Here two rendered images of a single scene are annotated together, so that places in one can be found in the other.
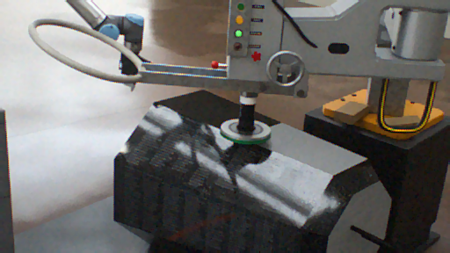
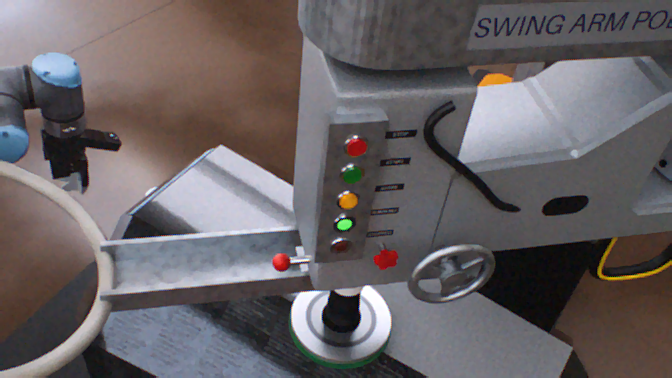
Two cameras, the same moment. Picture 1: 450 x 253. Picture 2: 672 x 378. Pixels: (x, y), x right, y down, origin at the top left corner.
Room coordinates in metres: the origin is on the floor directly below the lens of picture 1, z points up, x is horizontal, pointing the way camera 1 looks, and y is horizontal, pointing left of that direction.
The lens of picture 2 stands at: (1.67, 0.18, 2.07)
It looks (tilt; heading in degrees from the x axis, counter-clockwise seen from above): 47 degrees down; 346
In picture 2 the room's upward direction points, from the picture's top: 7 degrees clockwise
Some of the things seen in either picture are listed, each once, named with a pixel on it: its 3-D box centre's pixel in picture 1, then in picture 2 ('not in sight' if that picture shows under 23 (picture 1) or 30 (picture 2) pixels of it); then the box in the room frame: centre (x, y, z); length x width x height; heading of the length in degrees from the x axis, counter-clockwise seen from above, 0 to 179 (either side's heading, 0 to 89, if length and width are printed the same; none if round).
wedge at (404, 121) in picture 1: (397, 121); not in sight; (2.91, -0.84, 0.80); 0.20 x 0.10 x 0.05; 89
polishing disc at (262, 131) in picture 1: (245, 129); (340, 318); (2.47, -0.08, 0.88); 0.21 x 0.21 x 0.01
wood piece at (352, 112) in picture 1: (351, 112); not in sight; (2.99, -0.62, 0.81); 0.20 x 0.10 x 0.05; 148
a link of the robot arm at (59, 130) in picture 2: (133, 46); (65, 119); (2.91, 0.48, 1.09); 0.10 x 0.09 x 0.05; 21
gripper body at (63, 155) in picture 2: (129, 61); (65, 148); (2.91, 0.49, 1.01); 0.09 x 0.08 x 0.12; 111
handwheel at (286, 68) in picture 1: (284, 66); (444, 258); (2.36, -0.21, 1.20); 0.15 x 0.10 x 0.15; 93
